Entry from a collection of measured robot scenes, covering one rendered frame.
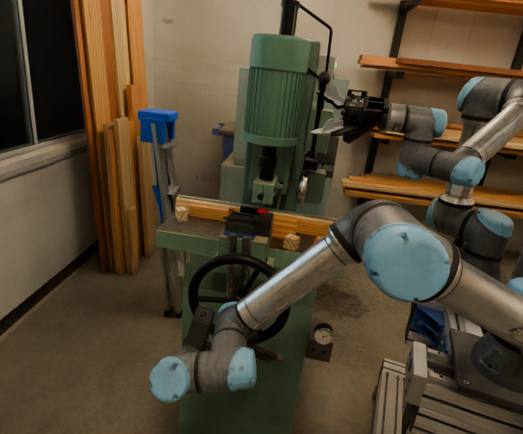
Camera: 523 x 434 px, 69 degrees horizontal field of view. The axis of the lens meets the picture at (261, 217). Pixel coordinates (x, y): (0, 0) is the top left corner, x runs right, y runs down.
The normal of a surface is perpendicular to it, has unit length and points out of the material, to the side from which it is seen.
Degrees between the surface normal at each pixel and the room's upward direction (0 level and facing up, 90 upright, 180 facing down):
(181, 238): 90
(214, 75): 90
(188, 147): 90
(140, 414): 1
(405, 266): 87
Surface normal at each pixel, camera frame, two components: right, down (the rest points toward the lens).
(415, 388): -0.36, 0.31
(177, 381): -0.07, -0.15
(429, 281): -0.12, 0.30
